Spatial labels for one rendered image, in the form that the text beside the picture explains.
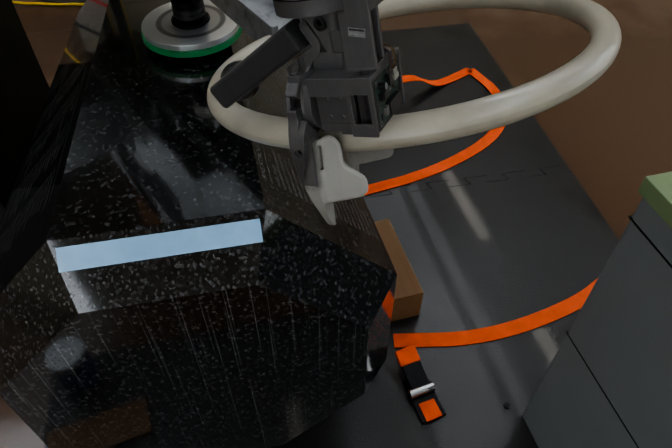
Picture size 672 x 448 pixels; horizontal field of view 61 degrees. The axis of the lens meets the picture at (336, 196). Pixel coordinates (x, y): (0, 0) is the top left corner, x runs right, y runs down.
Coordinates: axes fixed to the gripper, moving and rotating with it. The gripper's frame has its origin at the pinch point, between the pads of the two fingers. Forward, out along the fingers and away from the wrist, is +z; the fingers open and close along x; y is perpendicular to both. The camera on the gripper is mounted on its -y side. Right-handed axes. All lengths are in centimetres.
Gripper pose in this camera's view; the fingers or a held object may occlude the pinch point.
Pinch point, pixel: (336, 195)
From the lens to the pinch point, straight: 56.5
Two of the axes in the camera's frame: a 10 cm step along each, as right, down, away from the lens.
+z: 1.8, 8.4, 5.2
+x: 4.0, -5.4, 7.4
